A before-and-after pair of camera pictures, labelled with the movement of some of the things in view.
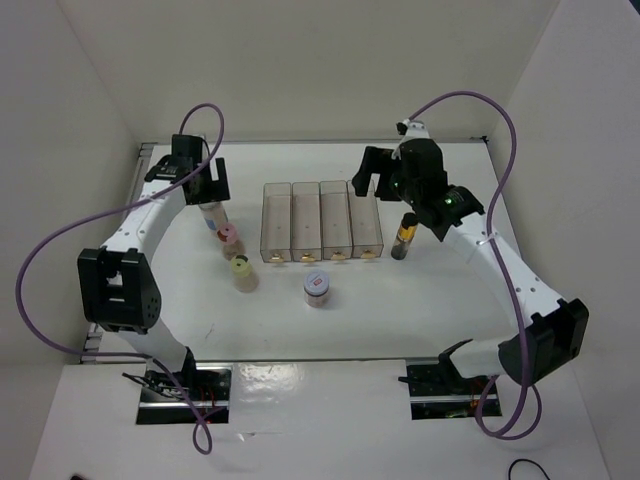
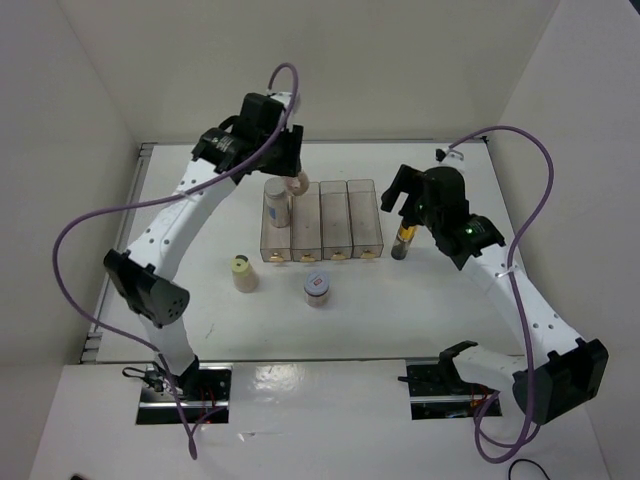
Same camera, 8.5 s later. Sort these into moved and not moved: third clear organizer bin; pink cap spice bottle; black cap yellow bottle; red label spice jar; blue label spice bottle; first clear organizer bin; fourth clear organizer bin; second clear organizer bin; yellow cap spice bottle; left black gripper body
Moved: blue label spice bottle; pink cap spice bottle; left black gripper body
Not moved: black cap yellow bottle; yellow cap spice bottle; third clear organizer bin; red label spice jar; fourth clear organizer bin; second clear organizer bin; first clear organizer bin
